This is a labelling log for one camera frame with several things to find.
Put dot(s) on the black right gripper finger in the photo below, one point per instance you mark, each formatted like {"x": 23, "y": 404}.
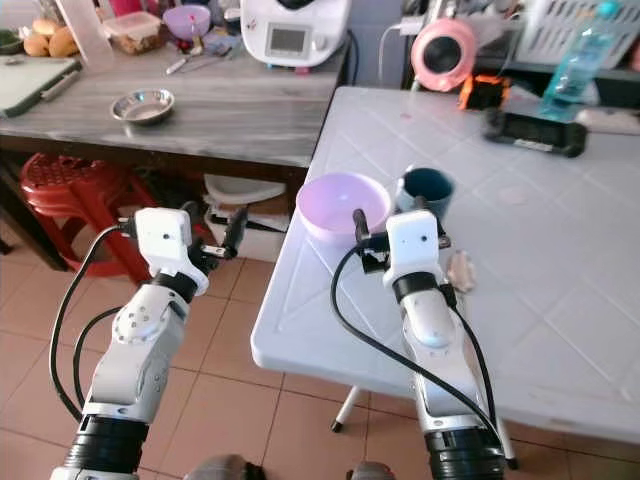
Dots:
{"x": 360, "y": 226}

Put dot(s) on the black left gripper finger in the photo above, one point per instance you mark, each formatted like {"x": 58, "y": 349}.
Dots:
{"x": 237, "y": 228}

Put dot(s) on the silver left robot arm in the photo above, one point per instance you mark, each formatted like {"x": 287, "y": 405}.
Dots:
{"x": 135, "y": 350}

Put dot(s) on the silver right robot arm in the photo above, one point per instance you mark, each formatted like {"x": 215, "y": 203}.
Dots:
{"x": 435, "y": 340}

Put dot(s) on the pink plastic bowl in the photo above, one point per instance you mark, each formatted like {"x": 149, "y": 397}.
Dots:
{"x": 335, "y": 205}

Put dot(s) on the white plastic container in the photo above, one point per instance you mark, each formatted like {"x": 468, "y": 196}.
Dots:
{"x": 245, "y": 192}

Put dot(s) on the dark teal mug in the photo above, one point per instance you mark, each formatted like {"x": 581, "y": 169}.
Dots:
{"x": 426, "y": 188}

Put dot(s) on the small beige object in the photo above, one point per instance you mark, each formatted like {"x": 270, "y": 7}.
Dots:
{"x": 461, "y": 270}

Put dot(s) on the grey wooden table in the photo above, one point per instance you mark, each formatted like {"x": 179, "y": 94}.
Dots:
{"x": 240, "y": 115}

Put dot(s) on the red plastic stool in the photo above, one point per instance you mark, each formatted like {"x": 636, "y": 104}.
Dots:
{"x": 75, "y": 195}

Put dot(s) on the small steel bowl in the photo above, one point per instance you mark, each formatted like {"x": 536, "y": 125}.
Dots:
{"x": 143, "y": 106}

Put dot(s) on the white folding table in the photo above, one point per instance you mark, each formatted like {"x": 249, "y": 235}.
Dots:
{"x": 540, "y": 260}

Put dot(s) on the metal cutlery piece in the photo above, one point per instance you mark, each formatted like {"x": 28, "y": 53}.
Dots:
{"x": 182, "y": 63}

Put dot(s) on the orange and black device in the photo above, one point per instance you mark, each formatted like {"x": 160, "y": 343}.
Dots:
{"x": 482, "y": 92}

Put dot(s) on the pink round appliance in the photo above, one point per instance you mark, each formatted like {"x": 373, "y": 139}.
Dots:
{"x": 443, "y": 55}

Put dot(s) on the flat black device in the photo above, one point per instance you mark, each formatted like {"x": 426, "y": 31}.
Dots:
{"x": 535, "y": 133}

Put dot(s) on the white kitchen appliance with display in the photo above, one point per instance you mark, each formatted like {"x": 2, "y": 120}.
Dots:
{"x": 292, "y": 32}

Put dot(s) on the purple plastic bowl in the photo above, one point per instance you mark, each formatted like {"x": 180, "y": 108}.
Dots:
{"x": 187, "y": 20}

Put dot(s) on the grey right robot foot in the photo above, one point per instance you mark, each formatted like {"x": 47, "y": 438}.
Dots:
{"x": 372, "y": 472}

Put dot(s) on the grey robot foot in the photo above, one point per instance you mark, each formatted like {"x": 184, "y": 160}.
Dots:
{"x": 372, "y": 472}
{"x": 218, "y": 470}

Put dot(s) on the clear food container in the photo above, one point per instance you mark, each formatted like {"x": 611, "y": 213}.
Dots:
{"x": 135, "y": 33}

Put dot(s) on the grey left robot foot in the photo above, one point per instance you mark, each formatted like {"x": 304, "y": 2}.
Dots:
{"x": 218, "y": 470}

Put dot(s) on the green cutting board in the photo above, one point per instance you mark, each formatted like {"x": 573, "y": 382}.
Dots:
{"x": 35, "y": 85}

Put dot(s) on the brown bread rolls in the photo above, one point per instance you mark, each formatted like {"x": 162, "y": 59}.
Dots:
{"x": 52, "y": 42}

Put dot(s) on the teal plastic water bottle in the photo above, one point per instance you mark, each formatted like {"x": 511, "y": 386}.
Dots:
{"x": 575, "y": 65}

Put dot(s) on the white slatted basket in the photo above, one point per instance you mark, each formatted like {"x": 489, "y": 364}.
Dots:
{"x": 560, "y": 20}

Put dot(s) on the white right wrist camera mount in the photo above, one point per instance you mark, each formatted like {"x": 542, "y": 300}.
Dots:
{"x": 412, "y": 242}

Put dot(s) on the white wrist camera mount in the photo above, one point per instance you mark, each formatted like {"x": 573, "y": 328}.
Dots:
{"x": 412, "y": 242}
{"x": 163, "y": 243}

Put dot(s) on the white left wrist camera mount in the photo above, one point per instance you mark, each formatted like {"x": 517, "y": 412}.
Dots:
{"x": 163, "y": 243}

